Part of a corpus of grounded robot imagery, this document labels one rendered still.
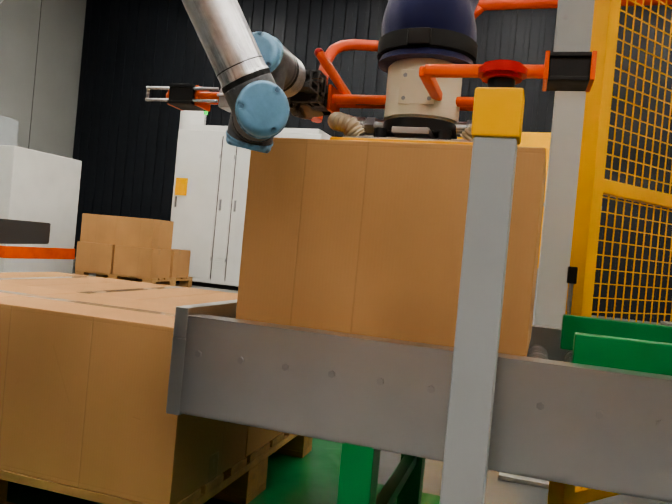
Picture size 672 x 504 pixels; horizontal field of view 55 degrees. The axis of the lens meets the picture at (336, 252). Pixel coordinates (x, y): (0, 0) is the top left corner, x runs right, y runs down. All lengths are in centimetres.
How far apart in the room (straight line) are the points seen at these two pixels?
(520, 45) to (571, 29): 1012
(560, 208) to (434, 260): 120
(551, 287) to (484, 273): 148
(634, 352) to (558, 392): 18
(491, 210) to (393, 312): 42
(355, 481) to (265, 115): 66
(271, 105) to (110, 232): 801
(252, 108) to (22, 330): 89
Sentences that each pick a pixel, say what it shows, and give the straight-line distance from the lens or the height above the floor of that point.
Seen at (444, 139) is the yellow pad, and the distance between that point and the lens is 140.
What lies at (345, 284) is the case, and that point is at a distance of 131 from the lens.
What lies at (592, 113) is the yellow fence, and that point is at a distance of 193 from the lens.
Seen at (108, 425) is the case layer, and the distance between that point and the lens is 162.
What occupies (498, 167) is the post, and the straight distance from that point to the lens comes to 95.
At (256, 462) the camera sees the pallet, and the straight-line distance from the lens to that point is 199.
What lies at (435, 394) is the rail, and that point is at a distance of 115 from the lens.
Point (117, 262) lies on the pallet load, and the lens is 893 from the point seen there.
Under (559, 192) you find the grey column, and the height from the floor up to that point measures 102.
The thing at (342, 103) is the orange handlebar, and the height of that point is 109.
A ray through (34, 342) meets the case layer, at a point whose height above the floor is 46.
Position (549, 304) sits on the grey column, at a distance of 242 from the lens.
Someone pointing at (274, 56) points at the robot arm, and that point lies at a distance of 125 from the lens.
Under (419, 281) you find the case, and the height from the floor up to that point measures 70.
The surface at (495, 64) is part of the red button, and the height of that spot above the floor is 103.
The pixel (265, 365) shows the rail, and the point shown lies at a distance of 123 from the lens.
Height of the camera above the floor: 75
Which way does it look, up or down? level
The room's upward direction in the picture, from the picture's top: 5 degrees clockwise
